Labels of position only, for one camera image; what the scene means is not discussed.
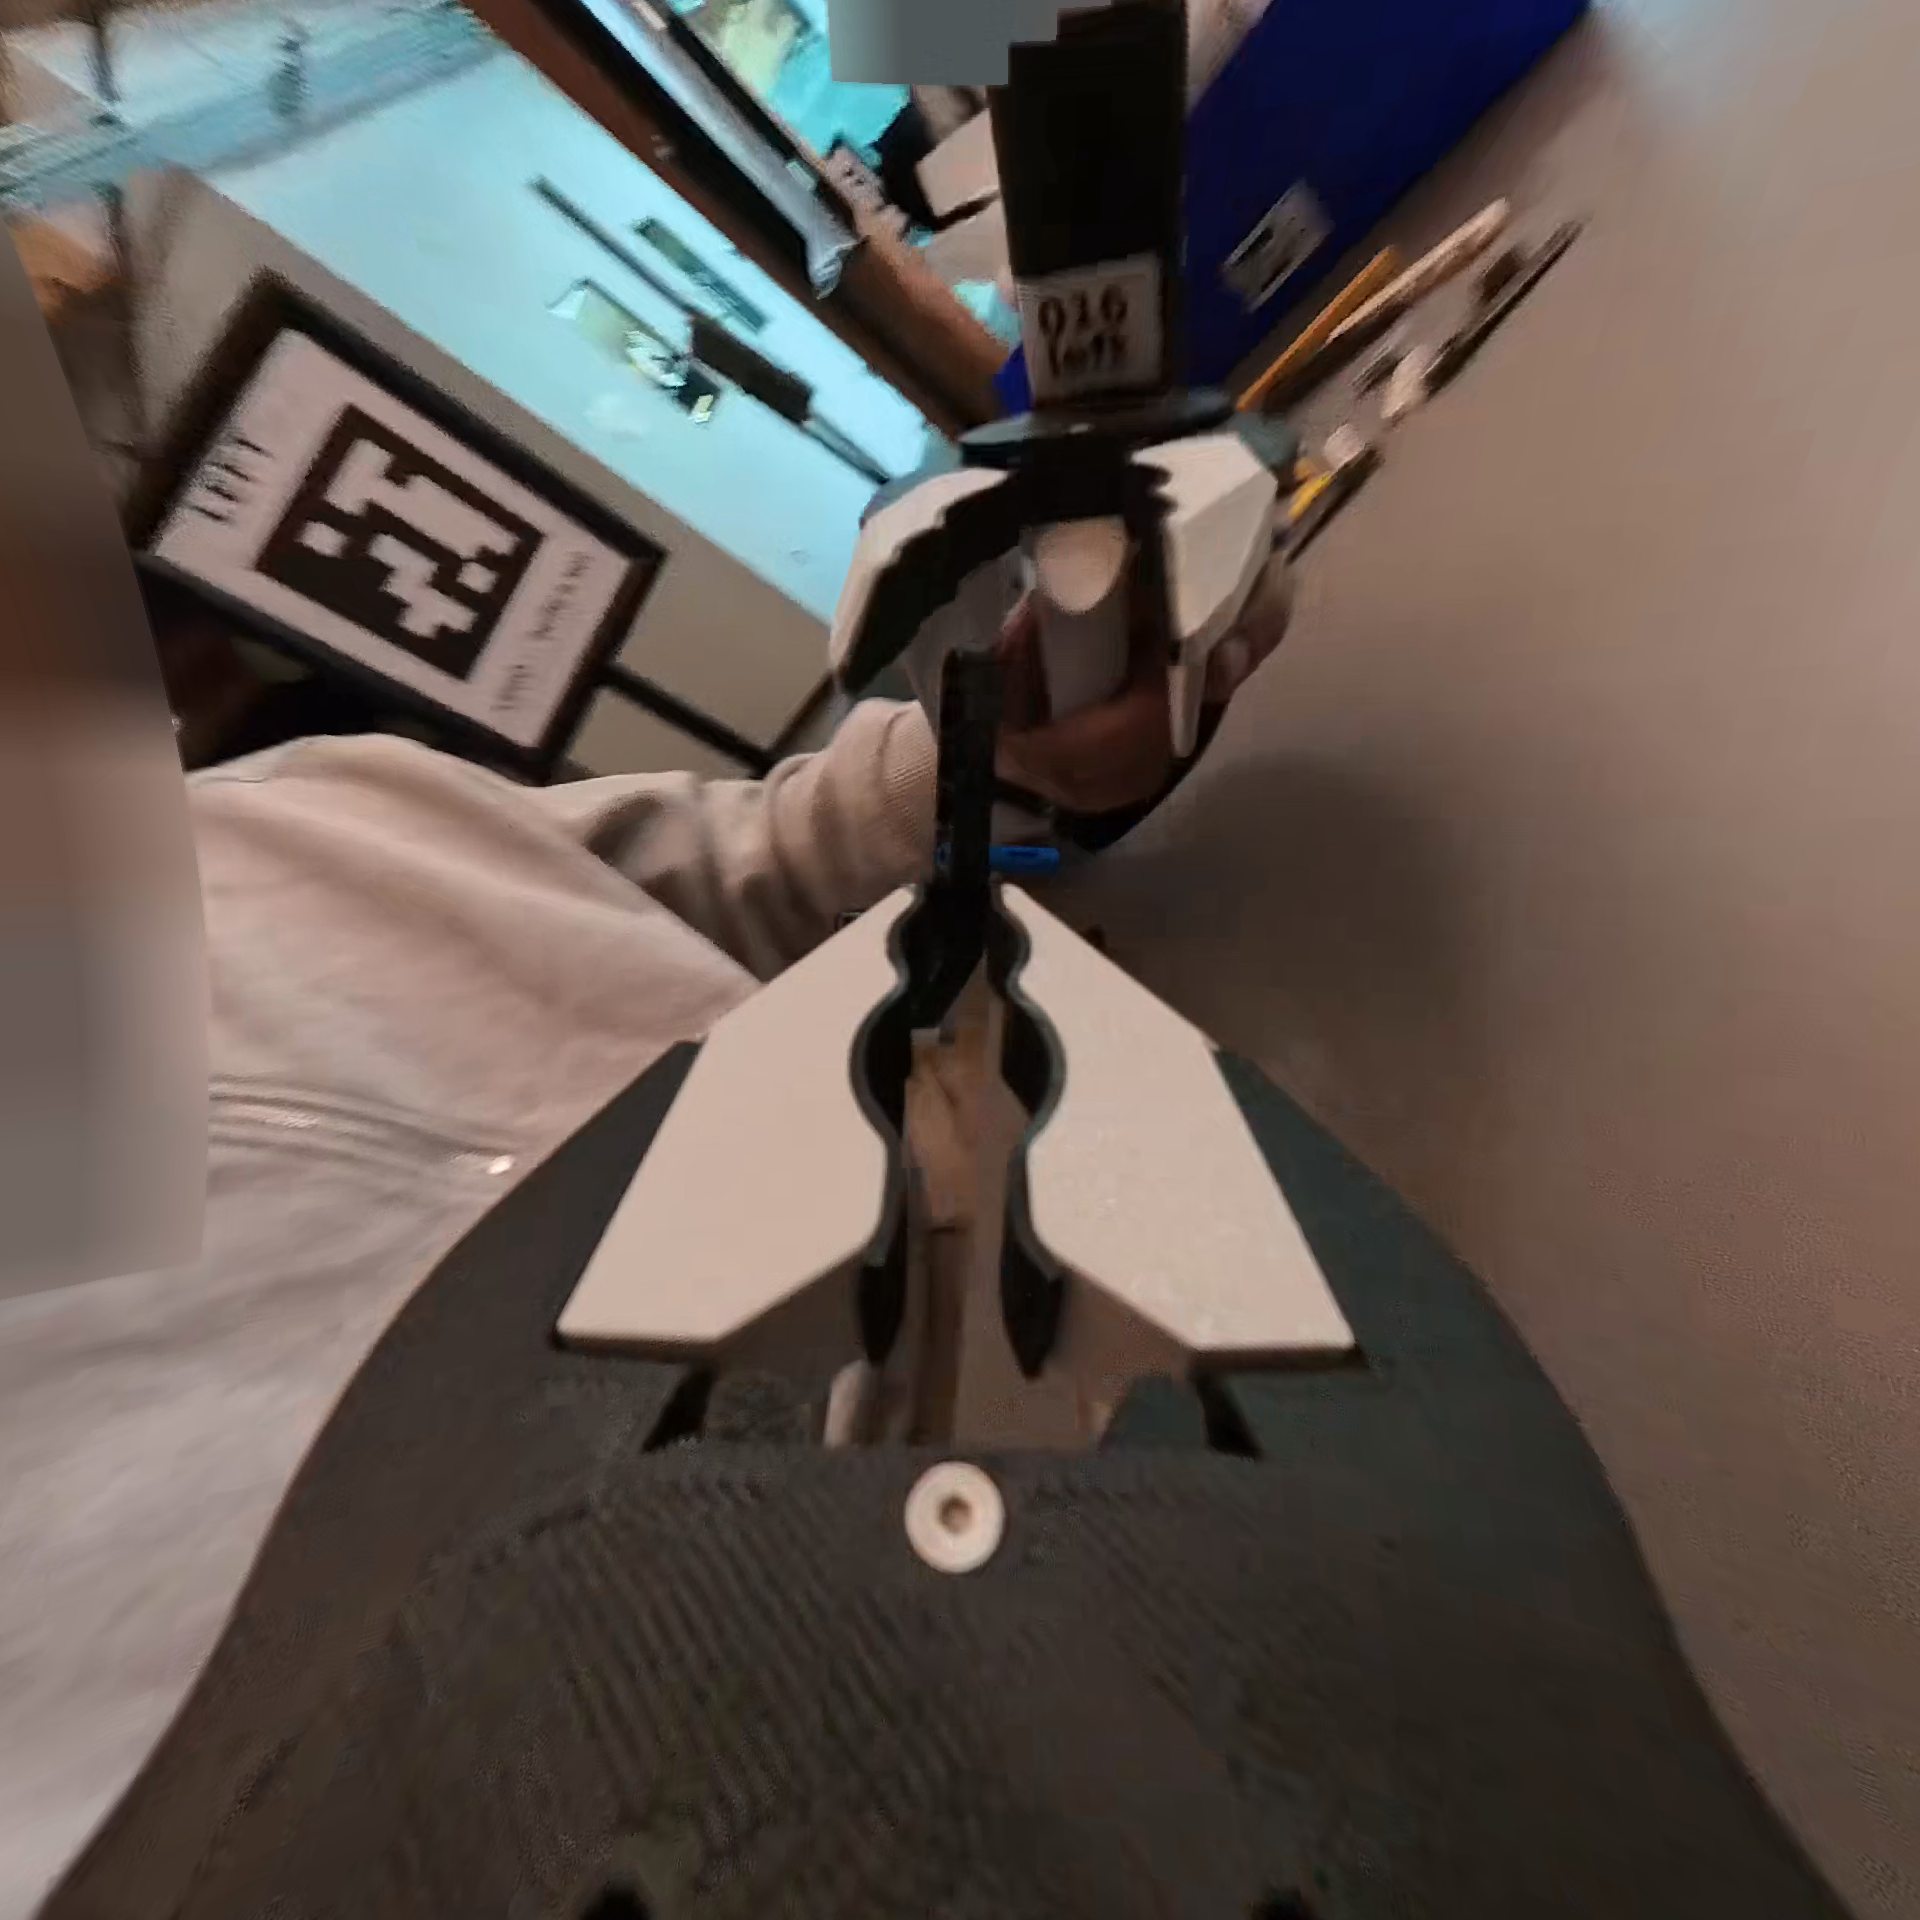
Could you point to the black lego beam subassembly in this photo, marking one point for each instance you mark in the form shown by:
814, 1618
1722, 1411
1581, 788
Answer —
963, 781

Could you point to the person's left hand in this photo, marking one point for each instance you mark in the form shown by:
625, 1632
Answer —
1102, 762

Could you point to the framed black white marker board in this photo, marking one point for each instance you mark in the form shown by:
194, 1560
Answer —
390, 527

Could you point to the pile of loose lego pieces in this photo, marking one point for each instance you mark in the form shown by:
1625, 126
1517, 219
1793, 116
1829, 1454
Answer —
1397, 360

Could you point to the blue box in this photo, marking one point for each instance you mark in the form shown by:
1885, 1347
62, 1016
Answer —
1378, 122

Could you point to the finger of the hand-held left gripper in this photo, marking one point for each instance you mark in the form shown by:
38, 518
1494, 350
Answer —
901, 554
1221, 554

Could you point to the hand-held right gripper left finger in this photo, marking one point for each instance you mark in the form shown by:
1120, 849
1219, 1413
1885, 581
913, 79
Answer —
735, 1170

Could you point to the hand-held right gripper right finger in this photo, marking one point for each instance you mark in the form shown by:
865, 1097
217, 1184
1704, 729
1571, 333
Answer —
1186, 1184

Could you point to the person's left forearm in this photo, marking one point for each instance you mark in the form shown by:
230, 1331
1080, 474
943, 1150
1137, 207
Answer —
794, 854

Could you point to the wooden window frame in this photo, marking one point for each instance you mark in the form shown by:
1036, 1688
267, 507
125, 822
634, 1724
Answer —
886, 301

